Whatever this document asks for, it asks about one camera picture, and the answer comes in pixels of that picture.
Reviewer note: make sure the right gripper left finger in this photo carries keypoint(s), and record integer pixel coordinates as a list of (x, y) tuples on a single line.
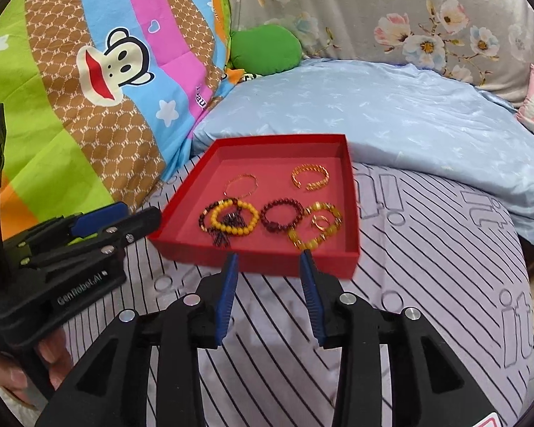
[(108, 385)]

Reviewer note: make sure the grey floral pillow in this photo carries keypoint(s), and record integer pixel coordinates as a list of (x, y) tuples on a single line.
[(487, 43)]

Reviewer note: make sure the purple garnet bead strand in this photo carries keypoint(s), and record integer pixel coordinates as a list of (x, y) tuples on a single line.
[(234, 223)]

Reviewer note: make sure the red shallow cardboard box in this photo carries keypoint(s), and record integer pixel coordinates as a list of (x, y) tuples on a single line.
[(184, 239)]

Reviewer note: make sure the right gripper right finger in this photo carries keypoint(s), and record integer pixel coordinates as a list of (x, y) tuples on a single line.
[(430, 385)]

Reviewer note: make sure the green plush cushion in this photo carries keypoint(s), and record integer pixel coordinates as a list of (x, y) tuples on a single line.
[(265, 50)]

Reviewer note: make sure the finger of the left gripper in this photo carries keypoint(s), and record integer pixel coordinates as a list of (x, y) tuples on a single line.
[(123, 233), (60, 231)]

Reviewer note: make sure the left hand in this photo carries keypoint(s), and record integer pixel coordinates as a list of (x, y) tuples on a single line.
[(53, 356)]

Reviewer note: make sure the thin gold bangle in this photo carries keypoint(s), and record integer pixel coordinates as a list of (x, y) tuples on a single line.
[(241, 186)]

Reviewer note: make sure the colourful cartoon monkey quilt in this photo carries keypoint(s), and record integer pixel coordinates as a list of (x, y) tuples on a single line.
[(101, 98)]

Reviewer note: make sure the gold woven cuff bangle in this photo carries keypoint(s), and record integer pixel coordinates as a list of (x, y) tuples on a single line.
[(310, 177)]

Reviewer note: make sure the light blue pillow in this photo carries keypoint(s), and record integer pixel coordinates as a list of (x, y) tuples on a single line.
[(395, 116)]

